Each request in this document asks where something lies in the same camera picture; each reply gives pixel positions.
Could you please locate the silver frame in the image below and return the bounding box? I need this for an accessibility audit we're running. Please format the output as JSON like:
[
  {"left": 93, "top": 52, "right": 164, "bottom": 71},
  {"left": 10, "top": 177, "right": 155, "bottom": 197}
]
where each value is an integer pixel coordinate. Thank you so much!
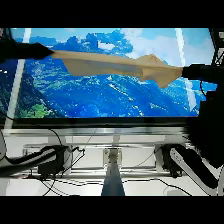
[{"left": 0, "top": 125, "right": 224, "bottom": 197}]

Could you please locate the beige garment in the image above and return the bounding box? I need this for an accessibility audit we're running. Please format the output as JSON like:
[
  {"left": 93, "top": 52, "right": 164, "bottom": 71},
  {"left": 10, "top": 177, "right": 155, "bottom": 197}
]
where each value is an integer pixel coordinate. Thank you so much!
[{"left": 50, "top": 49, "right": 184, "bottom": 89}]

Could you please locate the black cable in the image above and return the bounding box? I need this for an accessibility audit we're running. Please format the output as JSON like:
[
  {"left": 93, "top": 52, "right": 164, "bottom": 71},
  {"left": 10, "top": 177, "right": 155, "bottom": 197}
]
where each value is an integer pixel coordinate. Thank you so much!
[
  {"left": 53, "top": 177, "right": 194, "bottom": 197},
  {"left": 39, "top": 128, "right": 97, "bottom": 197}
]

